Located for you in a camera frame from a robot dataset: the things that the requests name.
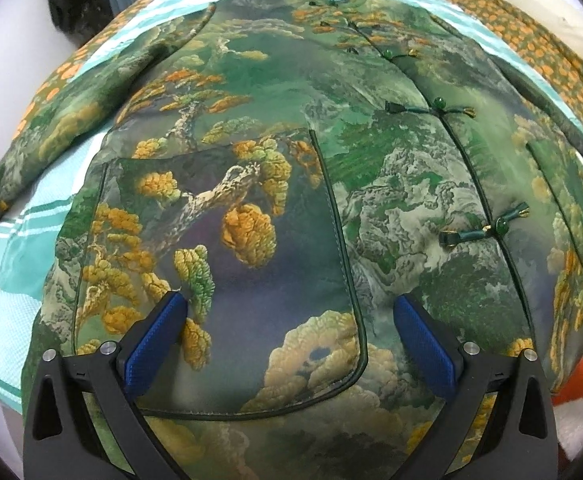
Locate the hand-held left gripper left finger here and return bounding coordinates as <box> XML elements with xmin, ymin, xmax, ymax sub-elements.
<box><xmin>23</xmin><ymin>290</ymin><xmax>188</xmax><ymax>480</ymax></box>

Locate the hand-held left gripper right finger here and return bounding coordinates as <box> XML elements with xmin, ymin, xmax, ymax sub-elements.
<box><xmin>393</xmin><ymin>293</ymin><xmax>559</xmax><ymax>480</ymax></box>

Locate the green landscape print jacket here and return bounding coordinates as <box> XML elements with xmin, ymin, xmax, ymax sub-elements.
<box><xmin>0</xmin><ymin>0</ymin><xmax>583</xmax><ymax>480</ymax></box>

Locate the orange white fleece cloth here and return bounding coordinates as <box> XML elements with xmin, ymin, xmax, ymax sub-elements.
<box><xmin>551</xmin><ymin>355</ymin><xmax>583</xmax><ymax>466</ymax></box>

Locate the teal plaid blanket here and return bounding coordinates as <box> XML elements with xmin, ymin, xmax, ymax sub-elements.
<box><xmin>0</xmin><ymin>0</ymin><xmax>583</xmax><ymax>413</ymax></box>

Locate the orange floral bedsheet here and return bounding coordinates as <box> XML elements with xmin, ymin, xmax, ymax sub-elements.
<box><xmin>0</xmin><ymin>0</ymin><xmax>157</xmax><ymax>286</ymax></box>

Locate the orange floral quilt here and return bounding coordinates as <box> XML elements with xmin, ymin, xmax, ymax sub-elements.
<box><xmin>424</xmin><ymin>0</ymin><xmax>583</xmax><ymax>146</ymax></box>

